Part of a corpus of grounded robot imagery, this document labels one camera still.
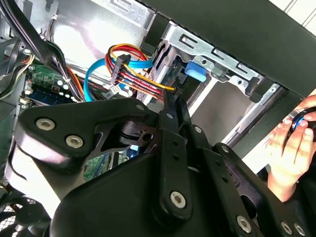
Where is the person's hand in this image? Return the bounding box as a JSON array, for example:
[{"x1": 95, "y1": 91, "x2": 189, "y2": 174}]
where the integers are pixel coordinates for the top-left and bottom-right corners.
[{"x1": 268, "y1": 96, "x2": 316, "y2": 203}]

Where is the multicoloured power wire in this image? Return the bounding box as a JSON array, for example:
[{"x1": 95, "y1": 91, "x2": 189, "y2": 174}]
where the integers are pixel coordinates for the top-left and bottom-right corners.
[{"x1": 105, "y1": 43, "x2": 184, "y2": 100}]

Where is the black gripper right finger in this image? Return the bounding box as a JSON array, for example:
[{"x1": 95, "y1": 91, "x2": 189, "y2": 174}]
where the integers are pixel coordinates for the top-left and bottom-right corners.
[{"x1": 176, "y1": 97, "x2": 316, "y2": 237}]

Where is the round black tool blue ring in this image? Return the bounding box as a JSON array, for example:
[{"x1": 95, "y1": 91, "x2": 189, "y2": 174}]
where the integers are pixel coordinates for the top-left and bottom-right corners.
[{"x1": 287, "y1": 106, "x2": 316, "y2": 144}]

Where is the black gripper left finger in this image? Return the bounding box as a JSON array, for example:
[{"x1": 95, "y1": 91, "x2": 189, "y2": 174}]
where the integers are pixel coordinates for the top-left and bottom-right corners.
[{"x1": 14, "y1": 89, "x2": 194, "y2": 220}]

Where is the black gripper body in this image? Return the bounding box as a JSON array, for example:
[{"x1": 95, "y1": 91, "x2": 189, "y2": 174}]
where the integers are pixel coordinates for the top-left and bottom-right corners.
[{"x1": 49, "y1": 153, "x2": 239, "y2": 237}]

